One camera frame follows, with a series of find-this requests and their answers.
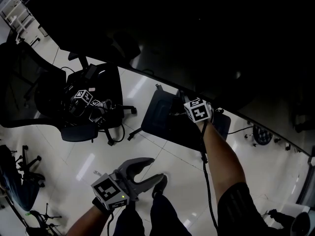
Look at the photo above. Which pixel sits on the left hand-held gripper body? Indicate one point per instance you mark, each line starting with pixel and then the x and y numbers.
pixel 109 190

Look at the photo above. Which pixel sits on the grey oval chair back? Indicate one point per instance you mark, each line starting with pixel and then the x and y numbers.
pixel 300 224

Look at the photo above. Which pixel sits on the black TV stand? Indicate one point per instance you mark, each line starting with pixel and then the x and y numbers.
pixel 157 117

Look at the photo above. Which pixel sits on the black tripod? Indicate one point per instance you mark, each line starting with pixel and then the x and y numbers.
pixel 45 217

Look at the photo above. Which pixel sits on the dark framed glass door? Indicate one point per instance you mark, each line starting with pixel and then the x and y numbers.
pixel 307 181

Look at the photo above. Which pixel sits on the small black monitor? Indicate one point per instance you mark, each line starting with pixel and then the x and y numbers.
pixel 91 70

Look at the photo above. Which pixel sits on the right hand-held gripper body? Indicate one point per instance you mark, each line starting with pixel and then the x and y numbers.
pixel 198 112

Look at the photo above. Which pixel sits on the person's black shirt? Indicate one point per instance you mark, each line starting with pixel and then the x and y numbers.
pixel 241 213

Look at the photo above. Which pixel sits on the round black rolling stool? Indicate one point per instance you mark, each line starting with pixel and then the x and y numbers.
pixel 262 135

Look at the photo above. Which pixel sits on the person's left forearm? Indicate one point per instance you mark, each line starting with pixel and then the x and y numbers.
pixel 86 224

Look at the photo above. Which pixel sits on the black mesh office chair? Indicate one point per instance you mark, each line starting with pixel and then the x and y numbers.
pixel 76 131

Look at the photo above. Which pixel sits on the small white label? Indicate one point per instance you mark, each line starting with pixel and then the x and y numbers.
pixel 91 89

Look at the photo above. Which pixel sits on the white storage box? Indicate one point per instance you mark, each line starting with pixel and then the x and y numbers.
pixel 295 208

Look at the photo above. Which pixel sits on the person's dark trousers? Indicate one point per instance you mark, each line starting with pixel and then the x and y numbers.
pixel 165 217

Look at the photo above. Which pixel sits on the person's right forearm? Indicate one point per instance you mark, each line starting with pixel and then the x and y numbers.
pixel 221 161

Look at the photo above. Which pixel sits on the person's right black shoe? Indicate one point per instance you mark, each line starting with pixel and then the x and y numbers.
pixel 160 185

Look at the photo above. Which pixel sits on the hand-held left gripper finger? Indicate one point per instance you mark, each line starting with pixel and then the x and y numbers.
pixel 150 183
pixel 133 165

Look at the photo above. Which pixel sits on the large black television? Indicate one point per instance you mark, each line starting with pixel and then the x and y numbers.
pixel 172 33

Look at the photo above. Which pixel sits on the white shelving rack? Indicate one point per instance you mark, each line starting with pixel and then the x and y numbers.
pixel 14 11

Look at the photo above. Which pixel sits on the black swivel chair base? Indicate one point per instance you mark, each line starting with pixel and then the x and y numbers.
pixel 27 167

